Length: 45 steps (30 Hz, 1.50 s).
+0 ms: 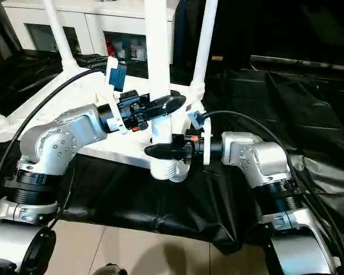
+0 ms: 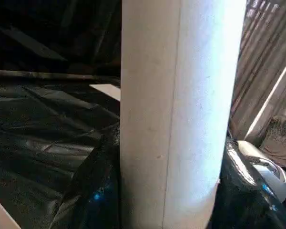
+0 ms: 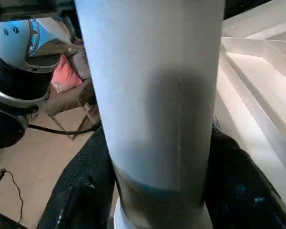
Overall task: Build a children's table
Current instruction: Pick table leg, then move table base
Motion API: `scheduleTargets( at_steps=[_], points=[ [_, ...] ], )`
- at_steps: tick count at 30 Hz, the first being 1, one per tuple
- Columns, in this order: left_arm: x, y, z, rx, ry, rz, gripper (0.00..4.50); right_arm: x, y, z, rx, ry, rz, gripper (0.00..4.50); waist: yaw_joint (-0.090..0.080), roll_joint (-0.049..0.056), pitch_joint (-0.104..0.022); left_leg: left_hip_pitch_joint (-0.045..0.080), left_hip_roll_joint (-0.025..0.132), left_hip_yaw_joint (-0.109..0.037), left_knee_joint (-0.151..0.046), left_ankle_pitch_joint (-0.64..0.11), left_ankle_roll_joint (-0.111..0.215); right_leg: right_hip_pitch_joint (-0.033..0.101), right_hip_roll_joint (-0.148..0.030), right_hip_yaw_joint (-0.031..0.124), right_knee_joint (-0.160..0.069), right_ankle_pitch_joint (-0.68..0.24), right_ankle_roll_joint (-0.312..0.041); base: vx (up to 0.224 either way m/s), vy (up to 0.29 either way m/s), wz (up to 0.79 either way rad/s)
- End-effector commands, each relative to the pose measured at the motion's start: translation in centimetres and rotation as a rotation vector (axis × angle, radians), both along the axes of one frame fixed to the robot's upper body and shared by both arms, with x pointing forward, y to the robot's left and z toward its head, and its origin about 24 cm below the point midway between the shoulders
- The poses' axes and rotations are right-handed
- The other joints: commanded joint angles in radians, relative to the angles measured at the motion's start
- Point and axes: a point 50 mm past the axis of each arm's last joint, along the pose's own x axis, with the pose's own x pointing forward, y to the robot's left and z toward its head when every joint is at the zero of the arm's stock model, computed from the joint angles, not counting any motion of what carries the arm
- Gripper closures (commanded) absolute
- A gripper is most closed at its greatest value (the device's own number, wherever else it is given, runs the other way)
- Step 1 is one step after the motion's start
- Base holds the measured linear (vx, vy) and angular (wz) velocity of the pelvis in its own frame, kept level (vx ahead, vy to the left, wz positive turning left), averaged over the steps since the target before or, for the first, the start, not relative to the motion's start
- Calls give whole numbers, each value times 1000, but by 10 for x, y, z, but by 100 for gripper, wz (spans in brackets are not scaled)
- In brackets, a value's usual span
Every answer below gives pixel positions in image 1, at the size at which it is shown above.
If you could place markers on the white plastic table top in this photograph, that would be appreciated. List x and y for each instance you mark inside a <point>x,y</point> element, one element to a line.
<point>117,151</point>

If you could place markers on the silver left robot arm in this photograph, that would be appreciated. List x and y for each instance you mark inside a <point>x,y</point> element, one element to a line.
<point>54,143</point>

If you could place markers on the black mat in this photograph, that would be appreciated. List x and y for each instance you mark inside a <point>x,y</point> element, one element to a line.
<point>160,206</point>

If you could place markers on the plain white cup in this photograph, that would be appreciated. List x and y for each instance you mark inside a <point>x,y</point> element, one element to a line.
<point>121,53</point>

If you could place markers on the patterned white cup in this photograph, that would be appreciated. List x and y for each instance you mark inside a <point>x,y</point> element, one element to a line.
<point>135,49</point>

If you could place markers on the black box with gold label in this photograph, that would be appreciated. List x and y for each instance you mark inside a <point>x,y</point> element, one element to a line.
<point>232,28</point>

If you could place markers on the white cabinet with glass doors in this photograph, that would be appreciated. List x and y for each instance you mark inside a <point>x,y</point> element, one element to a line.
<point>97,20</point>

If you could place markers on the dark long bar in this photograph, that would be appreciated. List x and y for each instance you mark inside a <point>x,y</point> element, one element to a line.
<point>304,64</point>

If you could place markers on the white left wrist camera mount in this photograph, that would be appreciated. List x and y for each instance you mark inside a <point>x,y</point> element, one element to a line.
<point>116,74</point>

